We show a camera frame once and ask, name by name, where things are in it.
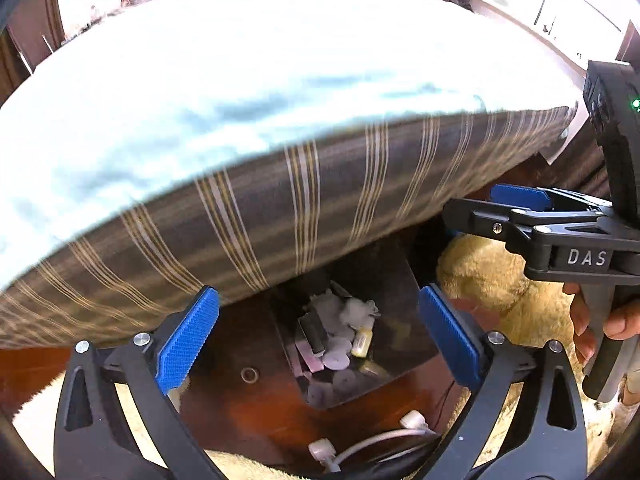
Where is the person's right hand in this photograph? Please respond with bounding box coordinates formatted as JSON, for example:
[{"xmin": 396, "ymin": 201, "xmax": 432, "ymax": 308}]
[{"xmin": 561, "ymin": 281, "xmax": 640, "ymax": 364}]

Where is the dark wooden cabinet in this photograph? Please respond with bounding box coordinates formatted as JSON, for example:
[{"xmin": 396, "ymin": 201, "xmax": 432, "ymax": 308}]
[{"xmin": 0, "ymin": 0, "xmax": 64, "ymax": 107}]

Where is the white round pad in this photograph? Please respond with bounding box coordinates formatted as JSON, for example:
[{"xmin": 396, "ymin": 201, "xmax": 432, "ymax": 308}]
[{"xmin": 322, "ymin": 337, "xmax": 354, "ymax": 372}]

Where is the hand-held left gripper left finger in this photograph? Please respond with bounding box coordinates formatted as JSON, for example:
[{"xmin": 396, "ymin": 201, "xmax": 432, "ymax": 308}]
[{"xmin": 52, "ymin": 285, "xmax": 231, "ymax": 480}]

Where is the pink box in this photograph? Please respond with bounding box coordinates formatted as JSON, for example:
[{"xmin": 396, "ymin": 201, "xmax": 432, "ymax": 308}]
[{"xmin": 292, "ymin": 340, "xmax": 326, "ymax": 376}]

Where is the thin black wire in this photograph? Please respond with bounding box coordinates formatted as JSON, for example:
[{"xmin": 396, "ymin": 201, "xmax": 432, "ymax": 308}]
[{"xmin": 432, "ymin": 379, "xmax": 457, "ymax": 432}]

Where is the yellow fluffy blanket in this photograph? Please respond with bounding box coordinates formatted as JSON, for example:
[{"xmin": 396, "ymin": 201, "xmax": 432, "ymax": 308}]
[{"xmin": 10, "ymin": 232, "xmax": 627, "ymax": 480}]

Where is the small yellow bottle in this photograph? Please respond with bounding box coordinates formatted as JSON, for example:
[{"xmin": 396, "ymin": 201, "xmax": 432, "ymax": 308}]
[{"xmin": 351, "ymin": 327, "xmax": 377, "ymax": 359}]

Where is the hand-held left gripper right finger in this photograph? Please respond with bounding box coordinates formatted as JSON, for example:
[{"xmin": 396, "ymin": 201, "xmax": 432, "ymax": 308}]
[{"xmin": 417, "ymin": 284, "xmax": 589, "ymax": 480}]

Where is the light blue printed blanket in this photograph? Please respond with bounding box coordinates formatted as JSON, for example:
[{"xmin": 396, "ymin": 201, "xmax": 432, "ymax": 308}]
[{"xmin": 0, "ymin": 0, "xmax": 587, "ymax": 292}]

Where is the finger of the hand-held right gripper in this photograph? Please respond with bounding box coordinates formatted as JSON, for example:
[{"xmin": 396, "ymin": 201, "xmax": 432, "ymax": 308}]
[
  {"xmin": 490, "ymin": 183, "xmax": 614, "ymax": 221},
  {"xmin": 442, "ymin": 197, "xmax": 616, "ymax": 269}
]

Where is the black trash bin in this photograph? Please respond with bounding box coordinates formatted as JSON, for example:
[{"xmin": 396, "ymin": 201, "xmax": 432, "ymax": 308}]
[{"xmin": 267, "ymin": 240, "xmax": 452, "ymax": 412}]

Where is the white crumpled tissue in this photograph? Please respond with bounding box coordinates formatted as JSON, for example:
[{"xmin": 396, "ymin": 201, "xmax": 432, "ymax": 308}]
[{"xmin": 309, "ymin": 284, "xmax": 382, "ymax": 332}]

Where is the white charger cable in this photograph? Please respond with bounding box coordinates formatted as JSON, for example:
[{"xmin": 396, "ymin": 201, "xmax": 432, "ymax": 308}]
[{"xmin": 334, "ymin": 426, "xmax": 437, "ymax": 467}]

